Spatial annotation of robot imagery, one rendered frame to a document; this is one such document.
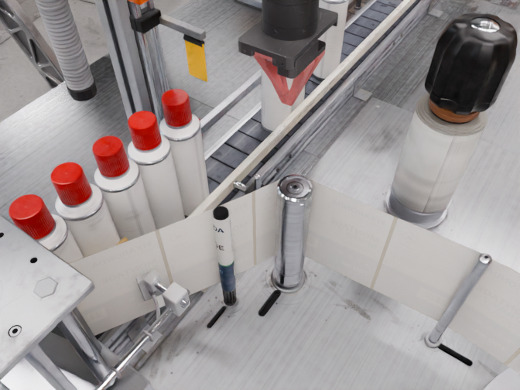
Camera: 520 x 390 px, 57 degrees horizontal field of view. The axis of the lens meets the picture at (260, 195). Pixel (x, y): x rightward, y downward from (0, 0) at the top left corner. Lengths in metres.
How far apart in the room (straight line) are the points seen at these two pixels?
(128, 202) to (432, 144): 0.37
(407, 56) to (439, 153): 0.55
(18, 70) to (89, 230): 2.26
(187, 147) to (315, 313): 0.27
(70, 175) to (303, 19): 0.28
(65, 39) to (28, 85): 2.08
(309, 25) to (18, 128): 0.67
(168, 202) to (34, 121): 0.46
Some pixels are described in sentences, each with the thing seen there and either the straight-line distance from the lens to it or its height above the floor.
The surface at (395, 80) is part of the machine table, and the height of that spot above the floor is 0.83.
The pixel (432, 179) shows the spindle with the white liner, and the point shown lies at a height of 0.98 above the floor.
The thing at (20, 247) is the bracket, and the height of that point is 1.14.
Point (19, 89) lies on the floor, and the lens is 2.65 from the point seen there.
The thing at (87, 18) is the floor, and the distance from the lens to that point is 3.09.
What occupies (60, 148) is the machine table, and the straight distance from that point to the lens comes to 0.96.
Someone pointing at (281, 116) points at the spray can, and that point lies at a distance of 0.82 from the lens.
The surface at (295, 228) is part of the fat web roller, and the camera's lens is 0.53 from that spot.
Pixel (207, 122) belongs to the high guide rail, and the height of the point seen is 0.96.
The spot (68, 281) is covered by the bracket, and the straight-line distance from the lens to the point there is 0.38.
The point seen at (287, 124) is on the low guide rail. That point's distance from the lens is 0.80.
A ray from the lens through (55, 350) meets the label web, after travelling 0.52.
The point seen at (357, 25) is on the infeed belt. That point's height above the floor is 0.88.
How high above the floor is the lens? 1.45
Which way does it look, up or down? 50 degrees down
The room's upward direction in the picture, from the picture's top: straight up
